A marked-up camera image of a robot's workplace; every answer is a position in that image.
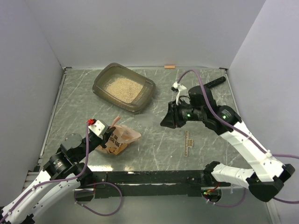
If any brown plastic litter box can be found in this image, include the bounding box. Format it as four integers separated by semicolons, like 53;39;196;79
93;63;156;113

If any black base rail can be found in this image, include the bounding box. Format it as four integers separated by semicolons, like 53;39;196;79
81;170;230;199

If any beige cat litter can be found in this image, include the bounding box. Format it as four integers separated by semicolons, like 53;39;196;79
104;77;143;103

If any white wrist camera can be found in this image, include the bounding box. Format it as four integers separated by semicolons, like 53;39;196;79
171;82;187;105
87;119;109;137

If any clear plastic litter scoop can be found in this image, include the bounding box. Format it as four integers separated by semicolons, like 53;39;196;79
138;113;159;127

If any orange tape piece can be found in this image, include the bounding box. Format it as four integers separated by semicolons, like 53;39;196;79
164;65;176;69

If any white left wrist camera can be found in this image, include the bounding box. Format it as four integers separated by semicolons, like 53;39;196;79
87;119;109;137

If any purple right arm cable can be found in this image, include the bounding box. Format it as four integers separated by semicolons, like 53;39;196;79
176;69;299;204

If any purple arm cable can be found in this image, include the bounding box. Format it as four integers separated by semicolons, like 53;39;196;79
176;69;299;204
0;123;91;217

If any small wooden comb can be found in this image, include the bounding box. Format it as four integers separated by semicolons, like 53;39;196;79
184;131;193;157

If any pink cat litter bag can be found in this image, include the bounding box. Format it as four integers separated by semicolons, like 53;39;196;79
95;116;141;155

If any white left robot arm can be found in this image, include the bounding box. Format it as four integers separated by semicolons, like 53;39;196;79
0;127;115;224

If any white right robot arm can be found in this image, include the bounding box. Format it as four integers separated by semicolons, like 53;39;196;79
160;83;295;202

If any black handheld microphone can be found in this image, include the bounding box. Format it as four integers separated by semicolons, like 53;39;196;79
204;76;226;89

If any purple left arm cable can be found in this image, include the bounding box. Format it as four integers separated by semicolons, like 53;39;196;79
0;123;91;217

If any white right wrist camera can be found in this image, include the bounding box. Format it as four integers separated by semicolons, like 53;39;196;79
171;82;187;105

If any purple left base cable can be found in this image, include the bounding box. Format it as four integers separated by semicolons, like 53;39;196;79
73;182;123;216

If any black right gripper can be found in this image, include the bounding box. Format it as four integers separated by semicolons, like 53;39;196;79
160;98;205;129

